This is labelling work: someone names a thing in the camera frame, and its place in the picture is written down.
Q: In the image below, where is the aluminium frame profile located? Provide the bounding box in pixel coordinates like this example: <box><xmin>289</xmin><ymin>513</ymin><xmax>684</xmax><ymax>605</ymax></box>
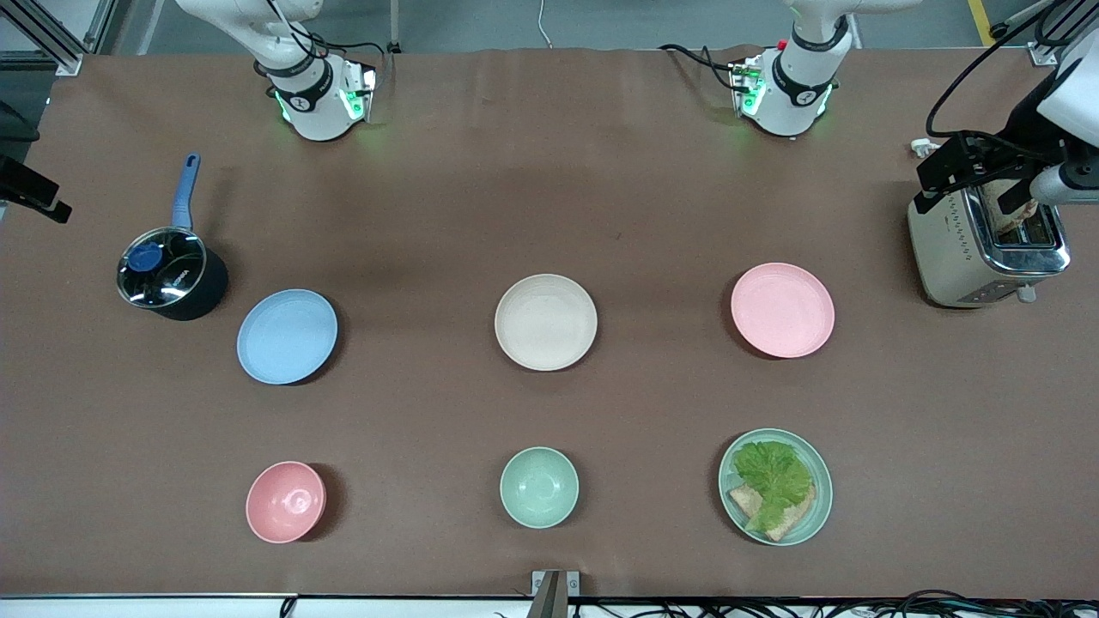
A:
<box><xmin>0</xmin><ymin>0</ymin><xmax>118</xmax><ymax>76</ymax></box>
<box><xmin>987</xmin><ymin>0</ymin><xmax>1099</xmax><ymax>68</ymax></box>

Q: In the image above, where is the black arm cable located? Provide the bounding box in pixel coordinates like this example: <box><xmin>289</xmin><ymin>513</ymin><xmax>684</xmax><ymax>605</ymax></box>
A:
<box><xmin>925</xmin><ymin>0</ymin><xmax>1099</xmax><ymax>140</ymax></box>

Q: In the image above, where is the beige plate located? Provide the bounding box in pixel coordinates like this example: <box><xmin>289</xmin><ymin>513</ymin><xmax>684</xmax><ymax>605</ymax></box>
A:
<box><xmin>494</xmin><ymin>273</ymin><xmax>599</xmax><ymax>373</ymax></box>

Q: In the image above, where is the black base cable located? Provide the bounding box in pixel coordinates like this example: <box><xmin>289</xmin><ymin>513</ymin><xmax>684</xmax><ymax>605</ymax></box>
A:
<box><xmin>264</xmin><ymin>0</ymin><xmax>389</xmax><ymax>97</ymax></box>
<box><xmin>659</xmin><ymin>41</ymin><xmax>750</xmax><ymax>92</ymax></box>

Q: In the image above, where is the brown table mat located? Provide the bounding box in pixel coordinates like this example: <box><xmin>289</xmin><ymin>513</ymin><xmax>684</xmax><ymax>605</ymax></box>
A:
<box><xmin>0</xmin><ymin>45</ymin><xmax>1099</xmax><ymax>600</ymax></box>

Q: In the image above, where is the green plate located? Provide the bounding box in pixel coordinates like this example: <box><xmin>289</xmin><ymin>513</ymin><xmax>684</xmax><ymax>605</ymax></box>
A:
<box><xmin>718</xmin><ymin>427</ymin><xmax>835</xmax><ymax>548</ymax></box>

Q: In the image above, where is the green bowl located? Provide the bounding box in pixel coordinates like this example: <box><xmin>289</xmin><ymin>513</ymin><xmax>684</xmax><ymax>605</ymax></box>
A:
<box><xmin>499</xmin><ymin>446</ymin><xmax>580</xmax><ymax>530</ymax></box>

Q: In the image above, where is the brown bread slice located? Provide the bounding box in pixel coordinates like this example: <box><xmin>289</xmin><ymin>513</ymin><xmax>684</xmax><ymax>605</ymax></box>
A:
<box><xmin>728</xmin><ymin>483</ymin><xmax>817</xmax><ymax>543</ymax></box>

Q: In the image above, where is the glass lid with blue knob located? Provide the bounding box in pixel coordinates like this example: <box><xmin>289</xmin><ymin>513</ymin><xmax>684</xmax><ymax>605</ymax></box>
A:
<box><xmin>116</xmin><ymin>227</ymin><xmax>209</xmax><ymax>309</ymax></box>

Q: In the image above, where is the silver metal toaster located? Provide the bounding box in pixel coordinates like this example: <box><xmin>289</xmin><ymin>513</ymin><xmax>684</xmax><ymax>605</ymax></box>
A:
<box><xmin>907</xmin><ymin>179</ymin><xmax>1073</xmax><ymax>310</ymax></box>

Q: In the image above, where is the green lettuce leaf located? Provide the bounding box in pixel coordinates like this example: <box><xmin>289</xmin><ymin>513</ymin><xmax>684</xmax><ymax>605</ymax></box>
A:
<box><xmin>732</xmin><ymin>439</ymin><xmax>815</xmax><ymax>533</ymax></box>

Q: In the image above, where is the toast slice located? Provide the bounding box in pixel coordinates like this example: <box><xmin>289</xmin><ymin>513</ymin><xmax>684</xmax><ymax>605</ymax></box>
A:
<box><xmin>981</xmin><ymin>179</ymin><xmax>1045</xmax><ymax>243</ymax></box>

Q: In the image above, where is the pink bowl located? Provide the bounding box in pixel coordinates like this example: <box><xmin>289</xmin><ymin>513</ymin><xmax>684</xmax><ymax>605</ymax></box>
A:
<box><xmin>245</xmin><ymin>461</ymin><xmax>328</xmax><ymax>544</ymax></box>

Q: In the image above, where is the black cable bundle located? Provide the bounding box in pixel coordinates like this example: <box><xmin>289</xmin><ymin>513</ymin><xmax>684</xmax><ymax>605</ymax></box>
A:
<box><xmin>494</xmin><ymin>587</ymin><xmax>1099</xmax><ymax>618</ymax></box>

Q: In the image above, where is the blue plate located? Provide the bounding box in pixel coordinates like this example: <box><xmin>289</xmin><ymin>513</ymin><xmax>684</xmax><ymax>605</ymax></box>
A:
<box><xmin>236</xmin><ymin>288</ymin><xmax>339</xmax><ymax>385</ymax></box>

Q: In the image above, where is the pink plate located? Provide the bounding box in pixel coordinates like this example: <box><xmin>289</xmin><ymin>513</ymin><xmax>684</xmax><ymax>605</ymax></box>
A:
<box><xmin>730</xmin><ymin>262</ymin><xmax>836</xmax><ymax>360</ymax></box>

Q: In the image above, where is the dark blue saucepan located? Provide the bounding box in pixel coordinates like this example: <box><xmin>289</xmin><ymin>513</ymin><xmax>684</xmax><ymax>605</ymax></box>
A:
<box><xmin>115</xmin><ymin>153</ymin><xmax>231</xmax><ymax>323</ymax></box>

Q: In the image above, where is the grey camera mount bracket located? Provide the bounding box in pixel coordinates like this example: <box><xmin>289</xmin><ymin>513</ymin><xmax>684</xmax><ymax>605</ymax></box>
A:
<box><xmin>530</xmin><ymin>569</ymin><xmax>581</xmax><ymax>618</ymax></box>

